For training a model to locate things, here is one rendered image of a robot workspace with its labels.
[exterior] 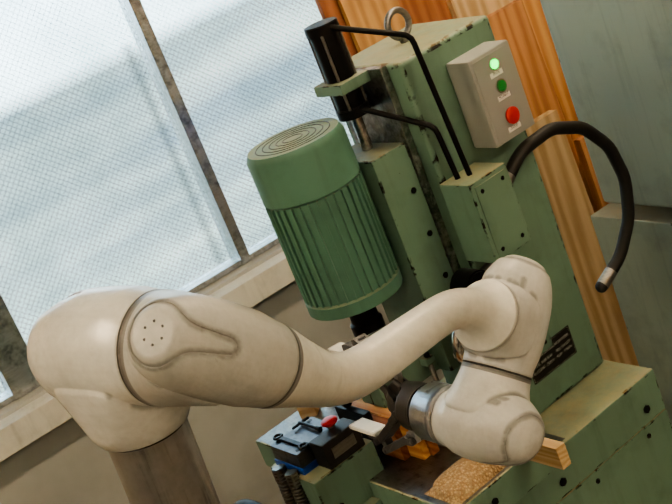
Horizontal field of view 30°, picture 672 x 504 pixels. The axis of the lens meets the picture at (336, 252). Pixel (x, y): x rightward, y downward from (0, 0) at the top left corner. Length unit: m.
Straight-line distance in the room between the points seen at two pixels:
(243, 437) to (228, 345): 2.33
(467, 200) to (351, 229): 0.20
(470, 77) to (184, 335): 0.99
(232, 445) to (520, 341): 1.97
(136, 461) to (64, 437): 1.92
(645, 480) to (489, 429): 0.78
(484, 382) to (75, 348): 0.61
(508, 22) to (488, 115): 1.63
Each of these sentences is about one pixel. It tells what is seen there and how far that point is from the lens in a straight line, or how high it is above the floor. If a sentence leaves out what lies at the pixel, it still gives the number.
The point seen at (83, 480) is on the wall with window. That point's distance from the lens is 3.45.
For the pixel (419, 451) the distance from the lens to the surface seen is 2.17.
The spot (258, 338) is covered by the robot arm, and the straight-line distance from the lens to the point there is 1.33.
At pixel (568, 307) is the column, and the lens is 2.40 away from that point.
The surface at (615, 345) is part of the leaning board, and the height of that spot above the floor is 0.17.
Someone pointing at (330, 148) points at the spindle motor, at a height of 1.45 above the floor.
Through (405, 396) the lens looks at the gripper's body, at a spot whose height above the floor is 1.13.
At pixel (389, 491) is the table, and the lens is 2.14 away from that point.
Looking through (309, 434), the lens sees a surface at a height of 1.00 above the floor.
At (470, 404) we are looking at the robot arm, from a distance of 1.75.
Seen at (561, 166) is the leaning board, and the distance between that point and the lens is 3.73.
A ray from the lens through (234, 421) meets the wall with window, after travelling 3.61.
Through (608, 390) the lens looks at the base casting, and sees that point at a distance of 2.39.
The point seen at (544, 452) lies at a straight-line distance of 2.02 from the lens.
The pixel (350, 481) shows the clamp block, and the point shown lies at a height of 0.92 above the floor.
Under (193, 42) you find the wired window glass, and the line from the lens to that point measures 3.53.
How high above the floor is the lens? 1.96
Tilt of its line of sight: 19 degrees down
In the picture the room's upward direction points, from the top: 22 degrees counter-clockwise
